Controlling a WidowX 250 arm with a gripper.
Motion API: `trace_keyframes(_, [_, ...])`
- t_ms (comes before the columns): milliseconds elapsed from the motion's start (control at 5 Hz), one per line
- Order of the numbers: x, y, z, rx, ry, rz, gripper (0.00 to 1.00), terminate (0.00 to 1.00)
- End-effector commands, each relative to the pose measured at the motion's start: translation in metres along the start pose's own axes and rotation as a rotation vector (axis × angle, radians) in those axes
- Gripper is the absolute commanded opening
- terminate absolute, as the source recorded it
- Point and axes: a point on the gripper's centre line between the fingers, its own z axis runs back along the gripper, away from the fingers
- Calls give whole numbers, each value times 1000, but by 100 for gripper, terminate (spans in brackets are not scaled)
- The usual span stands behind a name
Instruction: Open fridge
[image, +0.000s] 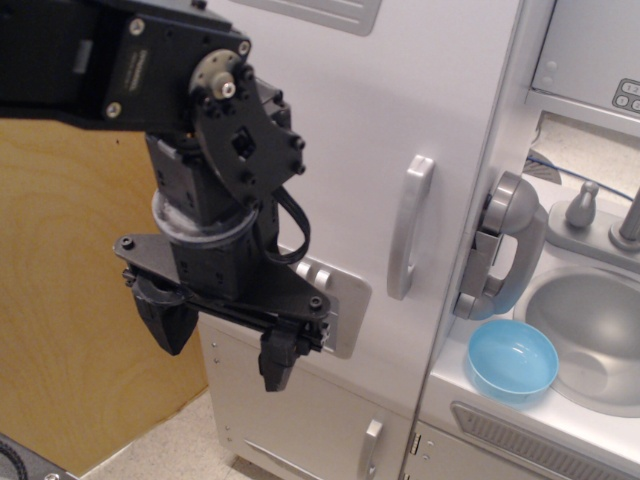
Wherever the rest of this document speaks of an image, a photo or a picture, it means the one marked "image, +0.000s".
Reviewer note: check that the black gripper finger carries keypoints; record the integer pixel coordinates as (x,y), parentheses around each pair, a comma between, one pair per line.
(277,358)
(165,312)

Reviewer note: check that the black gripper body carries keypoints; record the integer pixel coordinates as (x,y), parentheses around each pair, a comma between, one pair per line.
(235,278)

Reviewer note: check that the grey fridge door handle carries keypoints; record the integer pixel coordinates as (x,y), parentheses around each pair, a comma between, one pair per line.
(415,189)

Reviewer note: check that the white toy fridge door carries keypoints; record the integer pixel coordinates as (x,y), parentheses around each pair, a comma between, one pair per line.
(423,82)

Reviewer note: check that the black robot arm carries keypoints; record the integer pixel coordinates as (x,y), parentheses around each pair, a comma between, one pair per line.
(221,147)

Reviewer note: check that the grey ice dispenser panel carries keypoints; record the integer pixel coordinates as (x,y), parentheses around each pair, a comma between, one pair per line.
(349,295)

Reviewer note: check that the white lower freezer door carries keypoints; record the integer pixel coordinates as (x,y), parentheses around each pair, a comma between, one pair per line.
(313,429)

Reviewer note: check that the plywood board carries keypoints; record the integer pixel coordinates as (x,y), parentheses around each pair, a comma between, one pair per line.
(81,376)

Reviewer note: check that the black equipment base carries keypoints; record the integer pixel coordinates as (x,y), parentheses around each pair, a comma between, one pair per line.
(19,462)

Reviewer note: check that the light blue plastic bowl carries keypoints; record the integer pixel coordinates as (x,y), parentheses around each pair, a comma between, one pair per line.
(511,362)

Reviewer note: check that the grey toy telephone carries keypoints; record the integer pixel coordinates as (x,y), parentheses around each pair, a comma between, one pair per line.
(505,251)

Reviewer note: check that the grey clock panel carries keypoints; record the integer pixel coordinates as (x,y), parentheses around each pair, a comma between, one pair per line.
(350,16)

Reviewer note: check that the grey oven vent panel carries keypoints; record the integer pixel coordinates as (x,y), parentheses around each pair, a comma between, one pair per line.
(548,455)

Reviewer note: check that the grey toy sink basin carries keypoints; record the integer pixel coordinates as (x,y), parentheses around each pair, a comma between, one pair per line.
(591,316)

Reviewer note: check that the grey toy faucet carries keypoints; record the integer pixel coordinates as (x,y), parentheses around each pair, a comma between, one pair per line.
(580,227)

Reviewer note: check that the white toy kitchen cabinet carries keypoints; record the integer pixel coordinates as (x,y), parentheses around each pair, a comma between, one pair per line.
(439,449)

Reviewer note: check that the grey toy microwave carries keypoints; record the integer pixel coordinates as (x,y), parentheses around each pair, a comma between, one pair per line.
(588,68)

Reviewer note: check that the grey lower door handle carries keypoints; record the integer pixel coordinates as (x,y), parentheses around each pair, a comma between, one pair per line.
(367,465)

